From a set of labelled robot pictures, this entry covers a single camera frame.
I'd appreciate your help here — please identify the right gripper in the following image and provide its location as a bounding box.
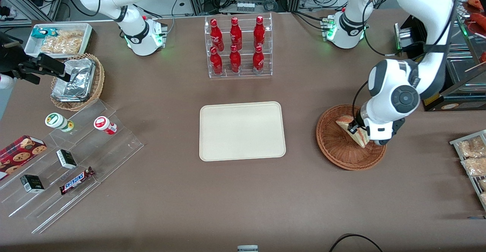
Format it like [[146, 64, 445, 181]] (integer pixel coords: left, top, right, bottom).
[[0, 49, 71, 85]]

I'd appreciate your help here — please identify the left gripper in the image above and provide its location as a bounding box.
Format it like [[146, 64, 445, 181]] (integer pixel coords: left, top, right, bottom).
[[348, 120, 396, 141]]

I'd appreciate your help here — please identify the triangular sandwich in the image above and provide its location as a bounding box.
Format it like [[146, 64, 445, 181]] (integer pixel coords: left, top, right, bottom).
[[336, 115, 369, 148]]

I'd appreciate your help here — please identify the brown round wicker basket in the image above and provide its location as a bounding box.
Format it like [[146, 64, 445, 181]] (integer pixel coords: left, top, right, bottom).
[[316, 104, 387, 171]]

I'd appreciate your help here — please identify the tan wicker basket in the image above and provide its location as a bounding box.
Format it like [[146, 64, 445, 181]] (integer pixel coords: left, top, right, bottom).
[[50, 53, 105, 112]]

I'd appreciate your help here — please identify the grey snack tray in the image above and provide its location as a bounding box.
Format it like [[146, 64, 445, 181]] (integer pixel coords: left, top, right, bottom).
[[450, 129, 486, 211]]

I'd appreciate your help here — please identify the cream plastic tray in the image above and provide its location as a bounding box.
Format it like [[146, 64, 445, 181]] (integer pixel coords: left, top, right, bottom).
[[199, 101, 286, 162]]

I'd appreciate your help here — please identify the white rectangular bin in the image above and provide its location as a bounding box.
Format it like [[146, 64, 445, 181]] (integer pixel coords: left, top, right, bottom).
[[24, 23, 93, 59]]

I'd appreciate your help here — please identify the clear cracker packet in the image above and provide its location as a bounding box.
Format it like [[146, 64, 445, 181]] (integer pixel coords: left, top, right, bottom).
[[57, 30, 85, 44], [40, 38, 82, 54]]

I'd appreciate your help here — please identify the stacked aluminium foil container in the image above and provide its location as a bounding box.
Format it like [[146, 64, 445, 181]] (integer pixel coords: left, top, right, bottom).
[[51, 60, 93, 103]]

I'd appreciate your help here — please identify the teal snack pack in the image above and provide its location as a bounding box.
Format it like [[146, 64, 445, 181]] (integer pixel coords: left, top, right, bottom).
[[31, 27, 57, 39]]

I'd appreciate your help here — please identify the white cup green sunflower lid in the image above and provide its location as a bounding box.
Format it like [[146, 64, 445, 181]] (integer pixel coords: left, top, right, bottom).
[[45, 113, 75, 133]]

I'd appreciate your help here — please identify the white cup red lid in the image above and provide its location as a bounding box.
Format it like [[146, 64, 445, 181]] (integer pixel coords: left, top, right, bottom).
[[93, 116, 118, 135]]

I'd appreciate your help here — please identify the red cookie box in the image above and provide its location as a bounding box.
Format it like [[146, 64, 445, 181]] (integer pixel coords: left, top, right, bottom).
[[0, 135, 47, 180]]

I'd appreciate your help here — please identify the small black carton box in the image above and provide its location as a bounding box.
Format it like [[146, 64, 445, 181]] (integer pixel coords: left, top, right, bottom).
[[56, 149, 77, 170], [20, 175, 45, 194]]

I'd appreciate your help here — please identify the black metal device box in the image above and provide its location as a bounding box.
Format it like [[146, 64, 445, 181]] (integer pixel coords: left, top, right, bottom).
[[394, 16, 428, 51]]

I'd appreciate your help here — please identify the clear acrylic stepped shelf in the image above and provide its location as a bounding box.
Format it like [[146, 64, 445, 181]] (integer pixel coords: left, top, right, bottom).
[[0, 98, 145, 234]]

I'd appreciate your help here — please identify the Snickers chocolate bar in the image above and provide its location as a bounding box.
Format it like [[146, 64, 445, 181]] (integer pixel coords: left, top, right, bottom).
[[59, 167, 95, 195]]

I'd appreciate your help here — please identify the red cola bottle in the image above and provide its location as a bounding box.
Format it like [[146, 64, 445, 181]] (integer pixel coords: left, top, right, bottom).
[[252, 45, 265, 74], [229, 44, 242, 74], [210, 18, 223, 51], [210, 46, 223, 76], [230, 17, 243, 49], [253, 16, 266, 49]]

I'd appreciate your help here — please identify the clear acrylic bottle rack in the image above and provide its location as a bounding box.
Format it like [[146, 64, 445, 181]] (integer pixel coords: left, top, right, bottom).
[[204, 12, 273, 79]]

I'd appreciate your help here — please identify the aluminium frame rail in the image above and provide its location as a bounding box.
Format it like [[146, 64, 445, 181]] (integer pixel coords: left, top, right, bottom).
[[0, 0, 50, 27]]

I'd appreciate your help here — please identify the black cable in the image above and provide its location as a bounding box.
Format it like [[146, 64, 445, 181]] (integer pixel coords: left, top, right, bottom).
[[328, 234, 384, 252]]

